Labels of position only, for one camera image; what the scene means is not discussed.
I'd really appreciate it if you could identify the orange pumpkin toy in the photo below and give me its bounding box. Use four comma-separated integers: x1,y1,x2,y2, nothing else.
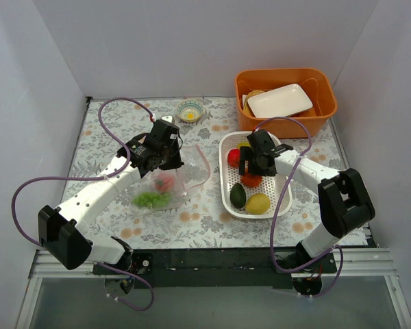
240,173,262,188

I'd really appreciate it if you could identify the green avocado toy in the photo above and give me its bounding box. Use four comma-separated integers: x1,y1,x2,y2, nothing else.
229,183,247,209

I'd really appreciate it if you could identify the pink peach toy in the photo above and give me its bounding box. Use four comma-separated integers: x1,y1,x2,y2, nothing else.
154,172,175,193

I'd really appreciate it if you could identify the yellow lemon toy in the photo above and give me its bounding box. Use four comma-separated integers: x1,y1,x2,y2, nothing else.
245,193,271,215

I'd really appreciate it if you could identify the clear zip top bag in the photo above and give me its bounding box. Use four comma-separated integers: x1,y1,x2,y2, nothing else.
130,145,211,215

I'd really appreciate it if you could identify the green grapes toy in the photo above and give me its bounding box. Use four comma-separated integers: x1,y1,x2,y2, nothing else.
132,192,172,209

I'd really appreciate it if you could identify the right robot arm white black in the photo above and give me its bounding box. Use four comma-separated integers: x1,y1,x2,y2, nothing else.
239,144,375,273

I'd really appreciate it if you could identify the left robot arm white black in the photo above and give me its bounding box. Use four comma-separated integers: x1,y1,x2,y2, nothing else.
38,133,183,274

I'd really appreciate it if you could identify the yellow starfruit toy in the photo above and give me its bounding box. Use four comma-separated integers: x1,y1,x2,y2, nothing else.
238,142,250,149

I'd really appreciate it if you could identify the floral table mat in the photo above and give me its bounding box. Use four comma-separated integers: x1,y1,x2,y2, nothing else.
51,97,369,249

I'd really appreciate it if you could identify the white perforated plastic basket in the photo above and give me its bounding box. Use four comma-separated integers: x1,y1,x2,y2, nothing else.
219,132,287,219

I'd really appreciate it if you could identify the woven straw coaster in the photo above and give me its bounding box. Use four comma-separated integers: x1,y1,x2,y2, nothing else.
242,90,274,118

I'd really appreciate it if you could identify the small patterned bowl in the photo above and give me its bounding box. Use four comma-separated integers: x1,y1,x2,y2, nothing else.
176,99,204,123

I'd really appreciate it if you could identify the orange plastic tub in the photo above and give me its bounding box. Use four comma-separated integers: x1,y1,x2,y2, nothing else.
235,68,338,138

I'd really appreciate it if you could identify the white rectangular plate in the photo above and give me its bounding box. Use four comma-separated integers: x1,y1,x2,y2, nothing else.
247,83,312,118

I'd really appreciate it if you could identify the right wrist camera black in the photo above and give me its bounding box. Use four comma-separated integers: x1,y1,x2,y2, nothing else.
247,129,275,153

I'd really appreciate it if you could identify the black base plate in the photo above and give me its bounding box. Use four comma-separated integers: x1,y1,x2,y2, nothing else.
92,247,338,289

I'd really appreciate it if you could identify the aluminium frame rail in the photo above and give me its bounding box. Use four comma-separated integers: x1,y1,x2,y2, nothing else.
16,248,411,328

